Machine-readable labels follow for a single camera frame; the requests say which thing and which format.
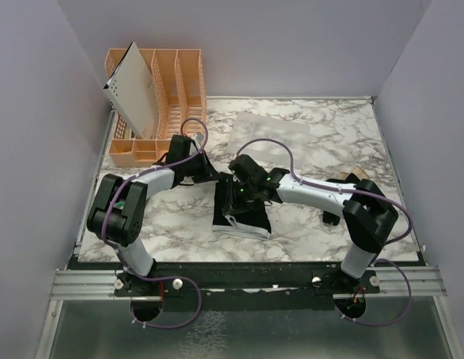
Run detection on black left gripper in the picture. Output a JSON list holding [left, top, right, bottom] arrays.
[[182, 149, 221, 183]]

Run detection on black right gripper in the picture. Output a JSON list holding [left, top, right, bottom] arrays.
[[223, 177, 257, 216]]

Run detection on black white boxer briefs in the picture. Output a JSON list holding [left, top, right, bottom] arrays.
[[211, 173, 271, 240]]

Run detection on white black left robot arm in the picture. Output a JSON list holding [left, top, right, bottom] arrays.
[[86, 135, 219, 295]]

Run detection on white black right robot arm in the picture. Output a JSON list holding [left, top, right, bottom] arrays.
[[223, 155, 398, 292]]

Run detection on clear plastic box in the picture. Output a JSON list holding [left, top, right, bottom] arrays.
[[227, 112, 310, 169]]

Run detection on orange plastic desk organizer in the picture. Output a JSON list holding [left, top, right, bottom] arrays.
[[105, 48, 207, 168]]

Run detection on white booklet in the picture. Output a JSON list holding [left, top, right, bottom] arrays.
[[103, 42, 159, 139]]

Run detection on black folded garment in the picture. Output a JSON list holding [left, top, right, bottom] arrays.
[[321, 178, 352, 227]]

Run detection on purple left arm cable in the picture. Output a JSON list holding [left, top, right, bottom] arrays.
[[100, 118, 211, 331]]

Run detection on aluminium frame rail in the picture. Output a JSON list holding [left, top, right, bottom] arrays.
[[49, 270, 161, 302]]

